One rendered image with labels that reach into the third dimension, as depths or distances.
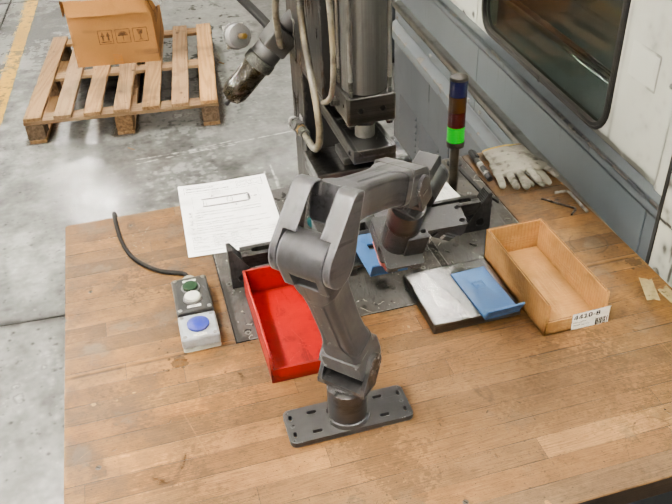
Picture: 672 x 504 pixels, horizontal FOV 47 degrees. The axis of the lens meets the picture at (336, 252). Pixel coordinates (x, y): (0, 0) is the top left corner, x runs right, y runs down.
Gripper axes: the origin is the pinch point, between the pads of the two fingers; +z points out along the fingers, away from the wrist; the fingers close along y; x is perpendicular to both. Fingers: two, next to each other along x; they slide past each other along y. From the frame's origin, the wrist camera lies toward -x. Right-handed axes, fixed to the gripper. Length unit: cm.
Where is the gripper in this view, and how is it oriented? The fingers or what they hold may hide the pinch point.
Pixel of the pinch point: (389, 266)
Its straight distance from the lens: 136.1
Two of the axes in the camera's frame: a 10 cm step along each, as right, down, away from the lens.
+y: -2.5, -8.5, 4.6
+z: -0.9, 5.0, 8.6
